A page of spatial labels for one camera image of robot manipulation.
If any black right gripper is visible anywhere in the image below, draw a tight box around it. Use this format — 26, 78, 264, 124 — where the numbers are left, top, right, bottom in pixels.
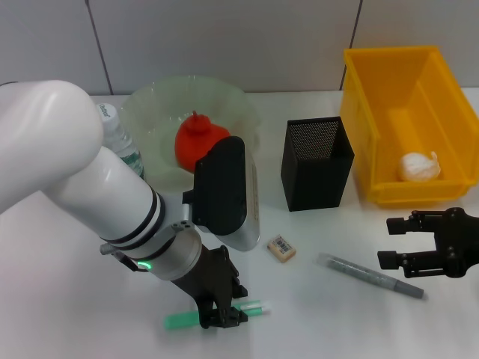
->
376, 206, 479, 280

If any left gripper cable with plug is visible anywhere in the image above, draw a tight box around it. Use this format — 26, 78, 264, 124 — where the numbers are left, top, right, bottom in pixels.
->
99, 242, 149, 272

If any grey marker pen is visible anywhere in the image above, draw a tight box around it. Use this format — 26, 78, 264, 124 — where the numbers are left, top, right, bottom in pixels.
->
317, 253, 426, 300

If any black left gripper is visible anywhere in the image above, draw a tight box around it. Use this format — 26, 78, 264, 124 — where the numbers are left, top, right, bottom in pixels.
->
170, 245, 251, 330

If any pale green wavy fruit plate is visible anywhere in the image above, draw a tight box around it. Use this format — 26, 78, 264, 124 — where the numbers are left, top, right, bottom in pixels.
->
123, 76, 262, 195

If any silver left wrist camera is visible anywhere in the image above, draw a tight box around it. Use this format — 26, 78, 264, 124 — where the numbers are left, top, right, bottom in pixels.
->
182, 135, 262, 252

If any yellow plastic bin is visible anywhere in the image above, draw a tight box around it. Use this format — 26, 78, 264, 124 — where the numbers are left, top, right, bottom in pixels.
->
339, 45, 476, 209

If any black mesh pen holder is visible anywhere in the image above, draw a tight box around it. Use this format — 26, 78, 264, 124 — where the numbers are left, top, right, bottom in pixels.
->
280, 115, 356, 213

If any clear green-label water bottle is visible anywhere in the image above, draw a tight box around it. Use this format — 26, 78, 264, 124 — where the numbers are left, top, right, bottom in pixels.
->
96, 102, 145, 180

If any mint green pen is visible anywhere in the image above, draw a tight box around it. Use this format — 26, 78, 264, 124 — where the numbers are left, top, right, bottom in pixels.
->
163, 300, 272, 331

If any orange toy fruit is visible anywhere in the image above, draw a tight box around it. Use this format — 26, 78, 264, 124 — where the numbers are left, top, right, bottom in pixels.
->
174, 110, 231, 174

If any white garlic bulb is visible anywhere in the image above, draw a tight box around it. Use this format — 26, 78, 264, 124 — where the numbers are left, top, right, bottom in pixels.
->
396, 150, 442, 182

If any beige eraser with barcode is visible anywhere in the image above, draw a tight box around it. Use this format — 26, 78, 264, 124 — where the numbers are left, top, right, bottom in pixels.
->
267, 234, 297, 264

